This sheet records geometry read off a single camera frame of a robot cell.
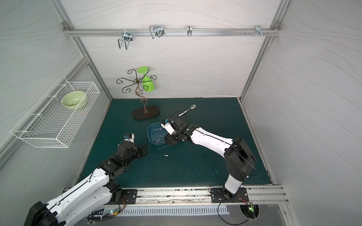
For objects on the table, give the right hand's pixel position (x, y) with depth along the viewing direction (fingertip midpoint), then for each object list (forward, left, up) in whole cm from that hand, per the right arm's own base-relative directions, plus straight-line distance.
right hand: (168, 136), depth 85 cm
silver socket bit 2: (+3, +8, -11) cm, 14 cm away
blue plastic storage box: (+8, +11, -11) cm, 18 cm away
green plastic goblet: (+33, +17, +13) cm, 40 cm away
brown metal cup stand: (+27, +22, -10) cm, 36 cm away
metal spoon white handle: (+34, -14, -12) cm, 39 cm away
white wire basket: (-4, +53, +21) cm, 57 cm away
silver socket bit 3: (+11, +9, -11) cm, 18 cm away
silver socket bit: (-8, +2, -11) cm, 14 cm away
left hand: (-6, +17, -3) cm, 18 cm away
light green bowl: (+6, +51, +23) cm, 56 cm away
